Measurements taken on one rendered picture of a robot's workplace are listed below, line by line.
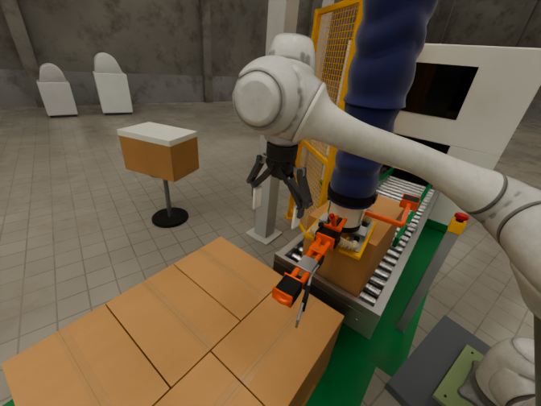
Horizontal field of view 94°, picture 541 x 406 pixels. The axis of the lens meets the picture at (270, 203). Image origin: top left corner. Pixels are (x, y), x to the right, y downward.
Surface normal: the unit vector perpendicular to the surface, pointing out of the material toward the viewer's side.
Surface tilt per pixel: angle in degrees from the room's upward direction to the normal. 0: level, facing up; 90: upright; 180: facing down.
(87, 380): 0
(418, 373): 0
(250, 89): 91
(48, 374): 0
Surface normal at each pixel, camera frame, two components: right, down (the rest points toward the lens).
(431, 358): 0.08, -0.86
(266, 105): -0.39, 0.40
